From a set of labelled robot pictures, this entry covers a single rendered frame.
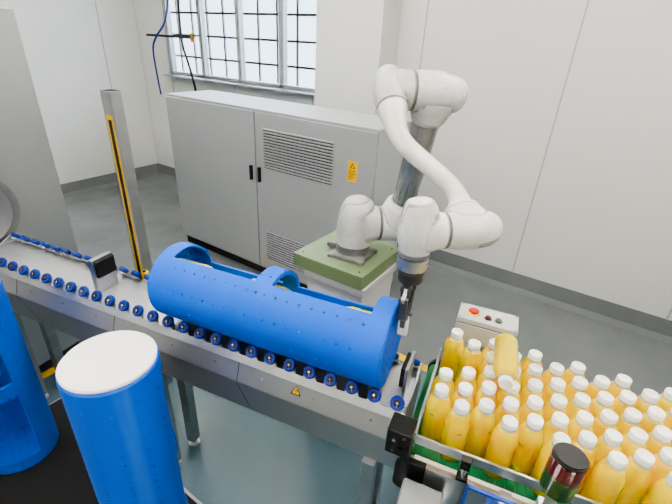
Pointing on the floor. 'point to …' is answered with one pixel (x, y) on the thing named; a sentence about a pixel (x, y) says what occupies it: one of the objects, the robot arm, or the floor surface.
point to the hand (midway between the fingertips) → (403, 325)
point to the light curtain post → (112, 100)
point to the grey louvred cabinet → (272, 172)
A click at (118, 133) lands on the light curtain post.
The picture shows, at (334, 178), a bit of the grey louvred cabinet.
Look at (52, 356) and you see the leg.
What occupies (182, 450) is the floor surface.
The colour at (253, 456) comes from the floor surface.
